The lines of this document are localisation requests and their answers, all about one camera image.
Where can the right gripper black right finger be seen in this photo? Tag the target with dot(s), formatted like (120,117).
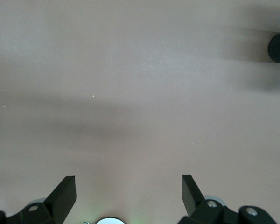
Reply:
(193,200)

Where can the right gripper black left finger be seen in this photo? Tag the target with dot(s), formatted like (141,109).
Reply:
(58,203)

